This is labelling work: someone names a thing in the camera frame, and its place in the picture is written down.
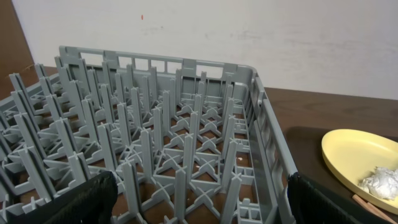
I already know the yellow plate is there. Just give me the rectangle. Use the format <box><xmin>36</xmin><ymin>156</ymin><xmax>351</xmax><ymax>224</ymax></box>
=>
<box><xmin>322</xmin><ymin>129</ymin><xmax>397</xmax><ymax>214</ymax></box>

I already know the wooden chopstick left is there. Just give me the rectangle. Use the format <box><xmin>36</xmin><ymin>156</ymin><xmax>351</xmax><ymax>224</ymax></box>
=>
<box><xmin>352</xmin><ymin>194</ymin><xmax>377</xmax><ymax>216</ymax></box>

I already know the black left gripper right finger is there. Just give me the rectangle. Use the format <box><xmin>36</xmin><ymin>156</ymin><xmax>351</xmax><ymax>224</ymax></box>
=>
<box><xmin>287</xmin><ymin>172</ymin><xmax>388</xmax><ymax>224</ymax></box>

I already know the white tissue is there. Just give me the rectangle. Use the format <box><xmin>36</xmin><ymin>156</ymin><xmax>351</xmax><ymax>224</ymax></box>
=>
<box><xmin>358</xmin><ymin>167</ymin><xmax>397</xmax><ymax>200</ymax></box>

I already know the wooden chopstick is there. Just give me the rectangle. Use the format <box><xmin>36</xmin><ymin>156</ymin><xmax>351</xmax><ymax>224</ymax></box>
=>
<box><xmin>352</xmin><ymin>194</ymin><xmax>377</xmax><ymax>216</ymax></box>
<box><xmin>367</xmin><ymin>202</ymin><xmax>397</xmax><ymax>224</ymax></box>

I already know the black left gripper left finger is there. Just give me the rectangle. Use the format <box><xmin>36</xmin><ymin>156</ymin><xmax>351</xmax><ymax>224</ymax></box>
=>
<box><xmin>10</xmin><ymin>171</ymin><xmax>118</xmax><ymax>224</ymax></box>

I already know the wooden chopstick right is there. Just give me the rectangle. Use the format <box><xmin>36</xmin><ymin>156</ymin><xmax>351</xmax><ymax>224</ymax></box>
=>
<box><xmin>367</xmin><ymin>202</ymin><xmax>397</xmax><ymax>224</ymax></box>

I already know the grey dishwasher rack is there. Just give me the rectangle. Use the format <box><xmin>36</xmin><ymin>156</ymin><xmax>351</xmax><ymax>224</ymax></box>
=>
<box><xmin>1</xmin><ymin>46</ymin><xmax>297</xmax><ymax>223</ymax></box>

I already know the brown serving tray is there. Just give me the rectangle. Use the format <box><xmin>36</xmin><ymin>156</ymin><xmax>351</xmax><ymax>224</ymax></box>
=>
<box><xmin>286</xmin><ymin>127</ymin><xmax>397</xmax><ymax>222</ymax></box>

